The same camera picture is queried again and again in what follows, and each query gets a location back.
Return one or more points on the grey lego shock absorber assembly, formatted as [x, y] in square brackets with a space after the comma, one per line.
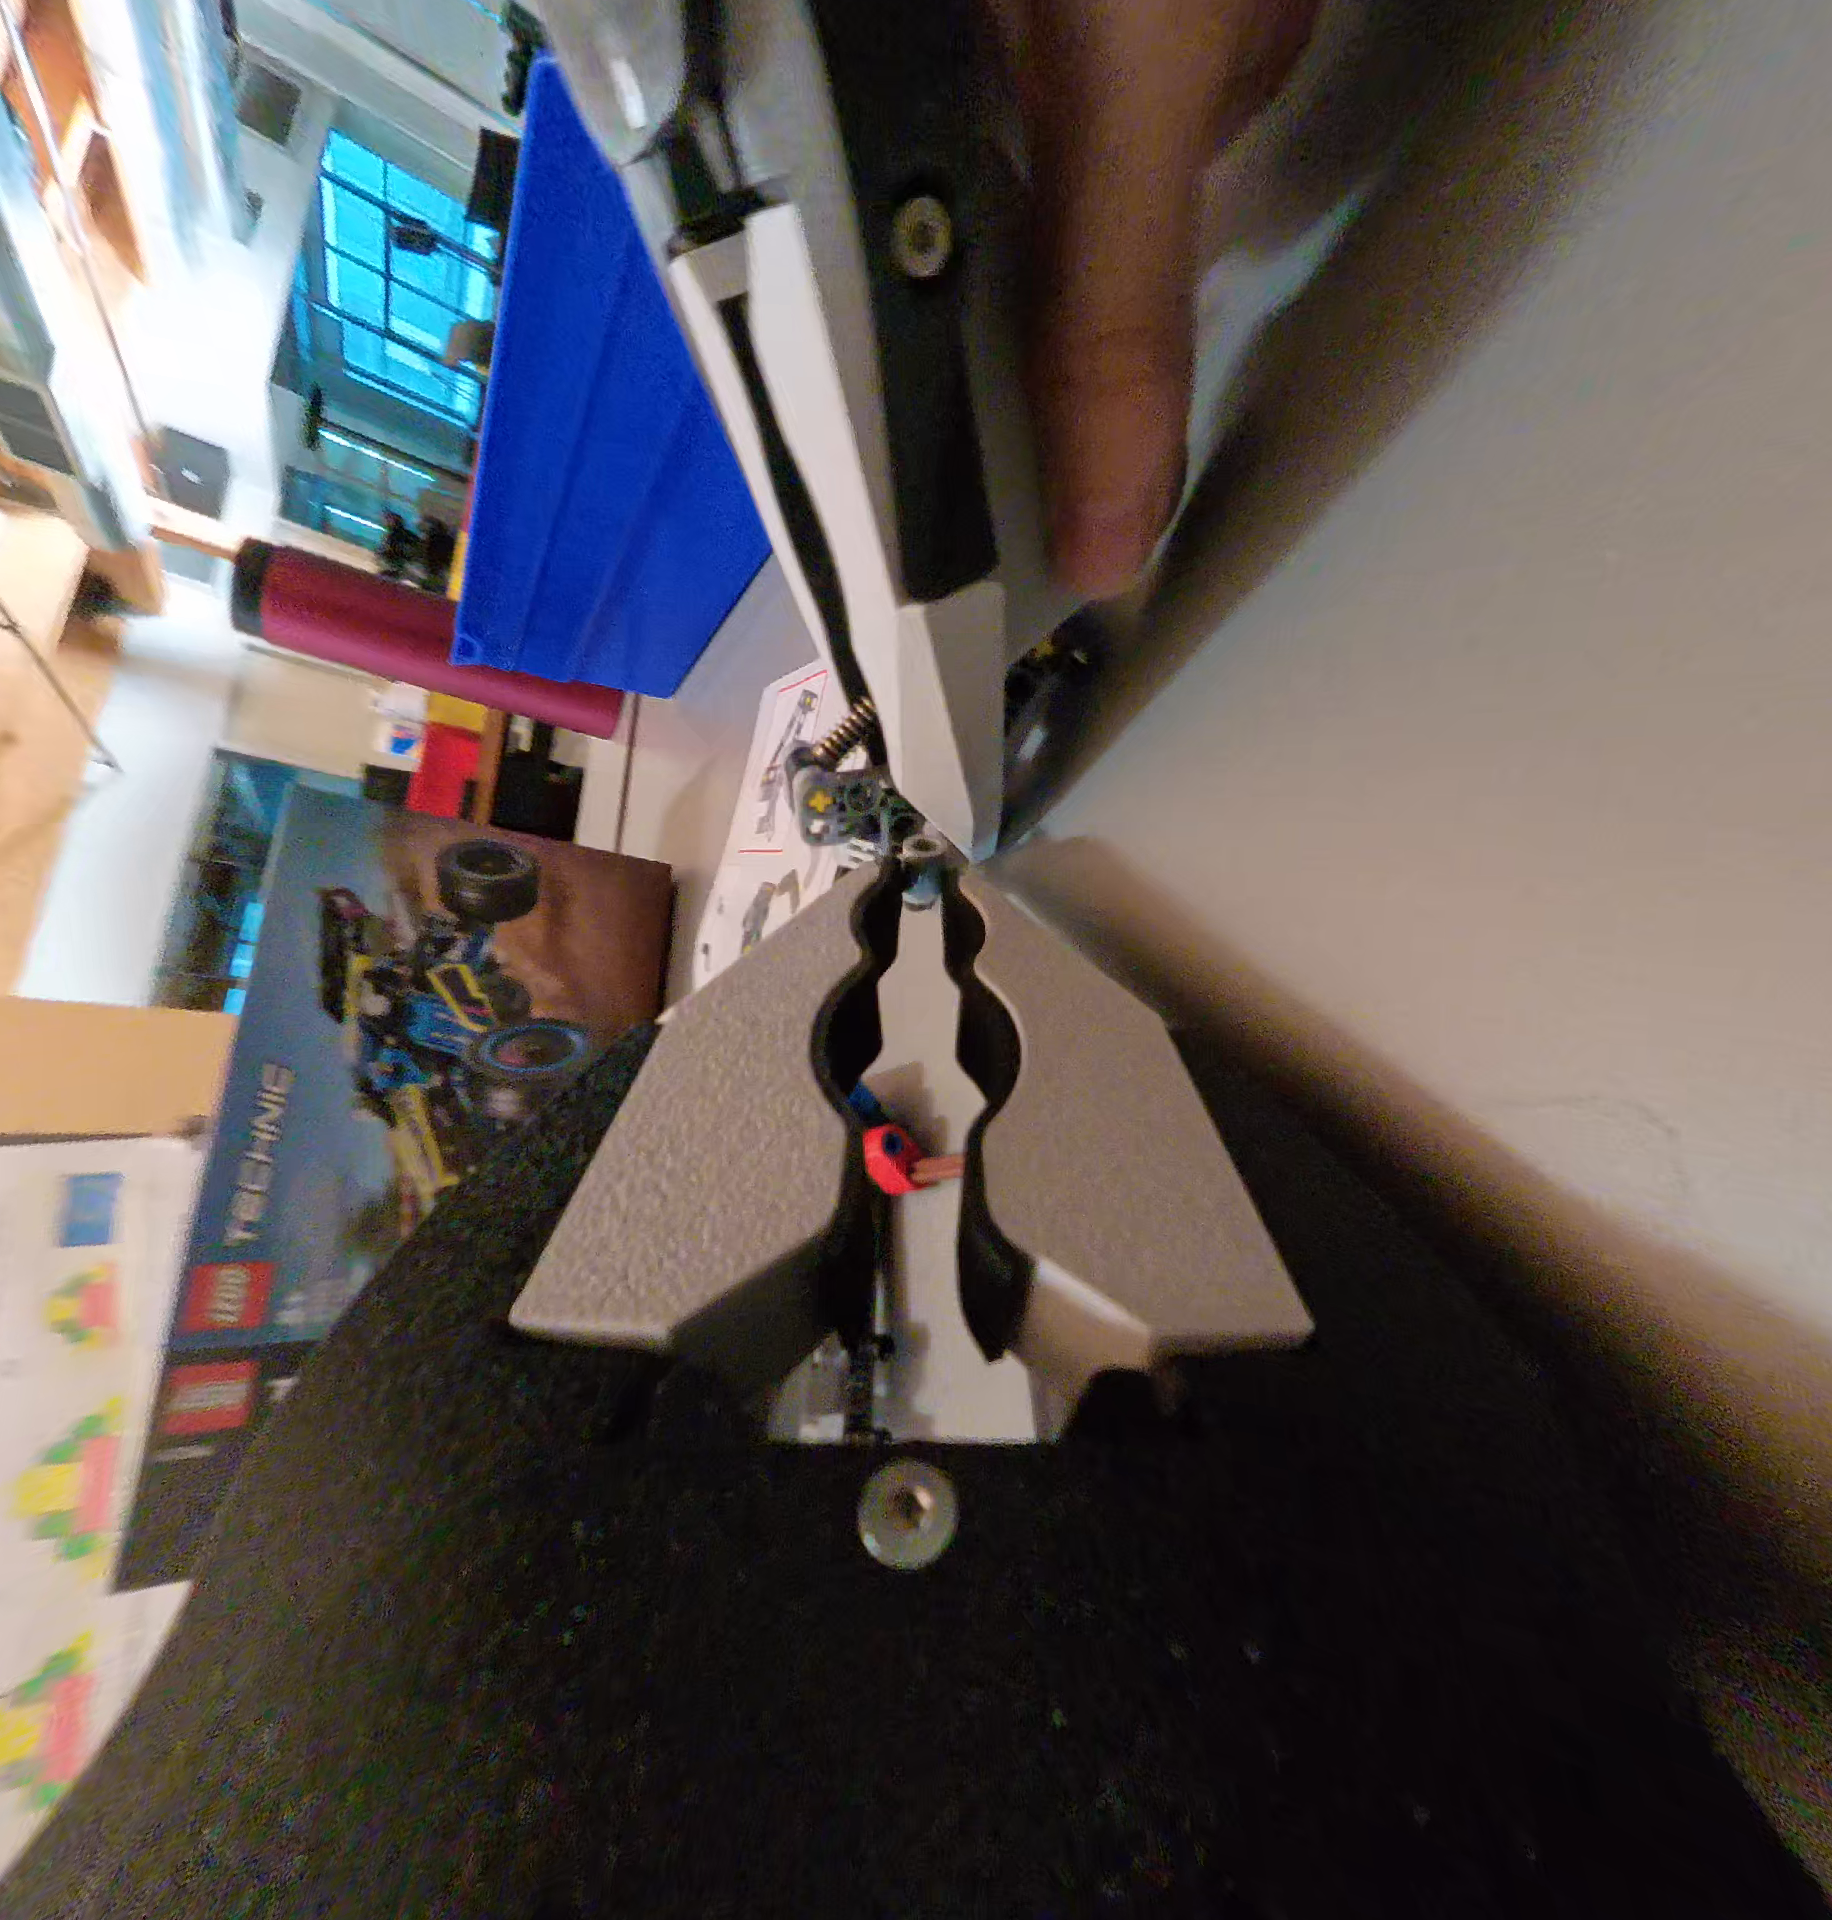
[827, 785]

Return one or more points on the black box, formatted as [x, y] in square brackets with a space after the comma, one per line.
[534, 785]

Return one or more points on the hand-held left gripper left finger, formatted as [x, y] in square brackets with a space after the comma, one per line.
[678, 1186]

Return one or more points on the maroon bottle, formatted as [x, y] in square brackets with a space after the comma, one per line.
[361, 622]

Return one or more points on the air conditioner unit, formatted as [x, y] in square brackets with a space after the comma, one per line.
[24, 428]

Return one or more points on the dark monitor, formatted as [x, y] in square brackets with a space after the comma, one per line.
[188, 467]

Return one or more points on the large window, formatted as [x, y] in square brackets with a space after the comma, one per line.
[376, 256]

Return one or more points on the open lego instruction booklet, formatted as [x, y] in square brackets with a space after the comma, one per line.
[752, 899]

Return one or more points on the white printed box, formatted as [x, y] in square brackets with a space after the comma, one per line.
[16, 1349]

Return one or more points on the lego chassis with blue beam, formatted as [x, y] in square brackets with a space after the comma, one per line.
[888, 1158]

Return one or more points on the red box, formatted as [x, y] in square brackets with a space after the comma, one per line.
[444, 775]

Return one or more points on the person's right hand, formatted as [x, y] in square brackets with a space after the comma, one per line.
[1110, 374]

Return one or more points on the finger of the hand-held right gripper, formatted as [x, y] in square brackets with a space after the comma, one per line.
[703, 294]
[953, 705]

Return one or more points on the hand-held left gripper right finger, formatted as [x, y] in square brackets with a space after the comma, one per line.
[1140, 1201]

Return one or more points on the wooden shelf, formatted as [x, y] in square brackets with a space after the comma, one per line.
[86, 151]

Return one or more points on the cardboard box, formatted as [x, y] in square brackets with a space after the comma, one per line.
[76, 1062]

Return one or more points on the blue plastic bin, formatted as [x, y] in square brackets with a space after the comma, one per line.
[603, 451]

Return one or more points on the lego set box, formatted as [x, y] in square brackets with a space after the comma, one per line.
[407, 899]

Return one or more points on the grey curved lego piece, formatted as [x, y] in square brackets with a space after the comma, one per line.
[919, 859]

